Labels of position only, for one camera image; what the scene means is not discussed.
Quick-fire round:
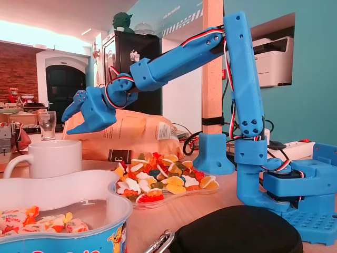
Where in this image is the black strap on post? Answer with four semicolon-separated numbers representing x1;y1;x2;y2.
202;118;225;126

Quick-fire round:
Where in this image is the red candy machine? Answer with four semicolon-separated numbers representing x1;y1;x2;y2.
7;87;19;104

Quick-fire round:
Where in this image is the translucent candy tub blue label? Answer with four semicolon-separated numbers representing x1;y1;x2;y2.
0;170;134;253

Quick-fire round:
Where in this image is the white power strip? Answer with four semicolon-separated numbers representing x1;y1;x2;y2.
268;139;316;161

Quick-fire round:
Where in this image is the empty drinking glass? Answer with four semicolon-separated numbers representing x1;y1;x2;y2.
38;111;57;141

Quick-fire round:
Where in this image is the red white black servo cable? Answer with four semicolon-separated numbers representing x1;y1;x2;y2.
104;65;137;109

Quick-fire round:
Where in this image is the blue post foot mount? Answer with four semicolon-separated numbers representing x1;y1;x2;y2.
193;132;236;175

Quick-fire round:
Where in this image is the metal carabiner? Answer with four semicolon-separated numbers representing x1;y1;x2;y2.
143;229;176;253

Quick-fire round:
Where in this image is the wooden post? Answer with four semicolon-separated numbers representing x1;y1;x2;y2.
202;0;224;135

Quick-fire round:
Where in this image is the beige crisps bag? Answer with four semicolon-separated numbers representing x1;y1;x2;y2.
63;109;185;162

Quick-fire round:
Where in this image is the glass dome cover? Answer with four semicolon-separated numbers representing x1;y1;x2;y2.
133;22;155;36

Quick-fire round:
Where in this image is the white office printer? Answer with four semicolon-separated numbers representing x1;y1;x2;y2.
251;36;295;87

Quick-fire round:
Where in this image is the black fridge cabinet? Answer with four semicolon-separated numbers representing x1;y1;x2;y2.
101;30;162;116

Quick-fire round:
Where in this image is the black fabric pouch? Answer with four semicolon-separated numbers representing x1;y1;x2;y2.
171;205;304;253

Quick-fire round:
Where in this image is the thick black table cable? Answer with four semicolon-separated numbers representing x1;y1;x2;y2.
183;130;204;157

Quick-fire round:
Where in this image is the wrapped Krema candy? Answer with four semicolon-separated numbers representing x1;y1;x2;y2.
36;212;74;233
64;218;90;233
0;206;40;231

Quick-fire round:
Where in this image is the dark arched door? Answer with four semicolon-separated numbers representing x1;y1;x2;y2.
45;65;87;124

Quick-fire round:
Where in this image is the white ceramic mug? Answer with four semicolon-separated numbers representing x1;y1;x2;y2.
3;139;83;180

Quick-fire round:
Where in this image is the clear plastic gummy tray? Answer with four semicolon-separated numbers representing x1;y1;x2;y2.
113;152;224;210

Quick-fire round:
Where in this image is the green Yoda figure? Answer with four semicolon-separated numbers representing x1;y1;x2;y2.
112;12;135;34

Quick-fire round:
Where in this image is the black wall cable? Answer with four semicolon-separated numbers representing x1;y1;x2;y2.
222;79;230;124

